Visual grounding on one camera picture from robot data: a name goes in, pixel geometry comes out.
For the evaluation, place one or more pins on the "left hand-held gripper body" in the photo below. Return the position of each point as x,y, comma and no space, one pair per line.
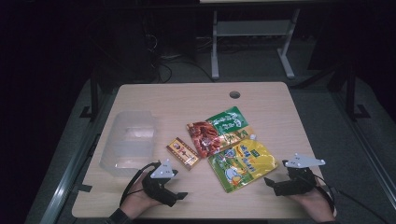
162,170

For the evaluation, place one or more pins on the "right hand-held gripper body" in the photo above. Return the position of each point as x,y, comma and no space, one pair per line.
299,182

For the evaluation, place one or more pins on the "yellow spout pouch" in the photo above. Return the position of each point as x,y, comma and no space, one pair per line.
243,163

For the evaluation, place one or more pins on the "clear plastic container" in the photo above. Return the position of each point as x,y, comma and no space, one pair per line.
130,146

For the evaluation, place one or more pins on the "green and red snack packet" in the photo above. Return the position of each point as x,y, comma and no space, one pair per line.
218,130

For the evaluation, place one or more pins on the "person's right hand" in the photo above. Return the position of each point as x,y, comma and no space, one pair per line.
317,205

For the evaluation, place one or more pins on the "person's left hand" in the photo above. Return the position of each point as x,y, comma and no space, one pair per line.
137,199

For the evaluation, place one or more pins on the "grey tape strip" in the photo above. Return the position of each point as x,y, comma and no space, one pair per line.
83,188

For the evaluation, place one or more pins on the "black metal stand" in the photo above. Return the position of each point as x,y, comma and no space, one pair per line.
94,93
351,93

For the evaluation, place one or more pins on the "aluminium rail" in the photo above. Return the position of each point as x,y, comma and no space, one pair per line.
370,155
67,183

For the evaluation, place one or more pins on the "white metal desk frame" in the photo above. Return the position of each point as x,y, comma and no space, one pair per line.
252,28

